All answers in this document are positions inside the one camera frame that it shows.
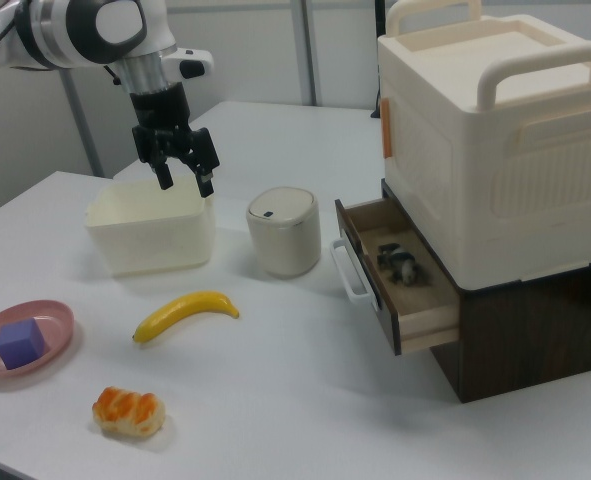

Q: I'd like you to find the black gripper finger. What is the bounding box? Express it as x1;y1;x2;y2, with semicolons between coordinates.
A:
131;126;175;192
176;127;222;199

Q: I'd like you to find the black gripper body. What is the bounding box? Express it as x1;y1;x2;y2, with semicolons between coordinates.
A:
127;81;196;157

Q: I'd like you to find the dark wooden drawer white handle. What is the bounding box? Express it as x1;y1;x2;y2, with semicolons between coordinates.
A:
328;197;462;357

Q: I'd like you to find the white rectangular plastic bin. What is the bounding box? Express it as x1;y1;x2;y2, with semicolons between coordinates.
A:
84;180;217;279

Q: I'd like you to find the cream round lidded trash can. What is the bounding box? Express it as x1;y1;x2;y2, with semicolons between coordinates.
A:
245;186;322;279

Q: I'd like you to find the yellow banana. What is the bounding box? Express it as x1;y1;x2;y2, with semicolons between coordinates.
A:
132;290;241;345

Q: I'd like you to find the orange box latch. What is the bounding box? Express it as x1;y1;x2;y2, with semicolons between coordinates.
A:
380;98;394;159

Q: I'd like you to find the pink plate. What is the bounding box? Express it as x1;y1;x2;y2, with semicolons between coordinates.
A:
0;299;76;391

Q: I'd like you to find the black stand pole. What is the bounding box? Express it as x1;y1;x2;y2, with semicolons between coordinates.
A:
369;0;385;120

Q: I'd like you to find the black and white toy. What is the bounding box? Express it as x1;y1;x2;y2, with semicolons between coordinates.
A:
376;242;434;288

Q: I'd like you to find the purple cube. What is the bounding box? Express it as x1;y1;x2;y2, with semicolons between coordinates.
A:
0;318;46;371

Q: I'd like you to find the orange glazed bread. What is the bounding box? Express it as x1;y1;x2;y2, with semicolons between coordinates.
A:
91;385;167;437

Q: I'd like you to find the cream plastic storage box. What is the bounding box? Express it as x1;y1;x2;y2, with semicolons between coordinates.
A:
376;13;591;292

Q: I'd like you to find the dark wooden cabinet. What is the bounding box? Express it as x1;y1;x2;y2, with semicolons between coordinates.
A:
379;177;591;405

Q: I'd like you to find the grey partition post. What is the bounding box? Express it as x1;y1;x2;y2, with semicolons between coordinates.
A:
300;0;323;107
63;67;103;177

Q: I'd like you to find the small cream box handle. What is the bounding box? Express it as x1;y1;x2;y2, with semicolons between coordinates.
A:
385;0;484;37

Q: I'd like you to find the large cream box handle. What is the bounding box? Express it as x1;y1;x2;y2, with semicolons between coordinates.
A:
475;41;591;113

